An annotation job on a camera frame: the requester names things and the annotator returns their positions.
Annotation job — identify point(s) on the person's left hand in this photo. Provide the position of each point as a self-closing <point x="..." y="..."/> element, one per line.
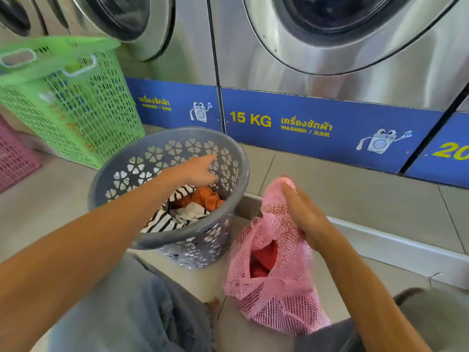
<point x="192" y="172"/>

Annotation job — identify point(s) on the person's right hand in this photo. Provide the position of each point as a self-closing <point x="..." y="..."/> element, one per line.
<point x="306" y="212"/>

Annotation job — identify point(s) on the person's right fingers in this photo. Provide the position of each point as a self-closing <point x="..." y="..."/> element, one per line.
<point x="291" y="194"/>

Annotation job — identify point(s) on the person's left thumb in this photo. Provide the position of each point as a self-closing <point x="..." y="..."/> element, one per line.
<point x="205" y="180"/>

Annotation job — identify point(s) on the pink mesh laundry bag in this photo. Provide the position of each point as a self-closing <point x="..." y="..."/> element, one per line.
<point x="273" y="260"/>

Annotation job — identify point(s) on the person's left forearm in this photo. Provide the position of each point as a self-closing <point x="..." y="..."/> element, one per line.
<point x="84" y="230"/>

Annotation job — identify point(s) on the person's right forearm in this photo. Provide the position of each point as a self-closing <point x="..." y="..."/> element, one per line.
<point x="366" y="289"/>

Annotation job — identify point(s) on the orange garment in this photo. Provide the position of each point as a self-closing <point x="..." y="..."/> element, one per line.
<point x="207" y="198"/>

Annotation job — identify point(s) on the grey round laundry basket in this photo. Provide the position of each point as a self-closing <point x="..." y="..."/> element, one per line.
<point x="172" y="194"/>

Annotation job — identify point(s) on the black white striped garment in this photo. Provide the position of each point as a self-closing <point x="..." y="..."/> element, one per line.
<point x="176" y="214"/>

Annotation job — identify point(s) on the red garment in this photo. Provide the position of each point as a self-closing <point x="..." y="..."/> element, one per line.
<point x="265" y="258"/>

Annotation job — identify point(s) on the steel washing machine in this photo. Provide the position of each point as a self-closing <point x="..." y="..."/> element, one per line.
<point x="329" y="80"/>
<point x="445" y="150"/>
<point x="25" y="18"/>
<point x="172" y="51"/>

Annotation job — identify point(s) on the person's grey trousers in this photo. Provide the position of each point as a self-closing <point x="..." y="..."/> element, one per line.
<point x="146" y="307"/>

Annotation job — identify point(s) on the green plastic laundry basket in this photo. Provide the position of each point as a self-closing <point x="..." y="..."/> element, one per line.
<point x="77" y="102"/>

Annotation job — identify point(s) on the pink plastic laundry basket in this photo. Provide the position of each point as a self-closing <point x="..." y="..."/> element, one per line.
<point x="14" y="157"/>

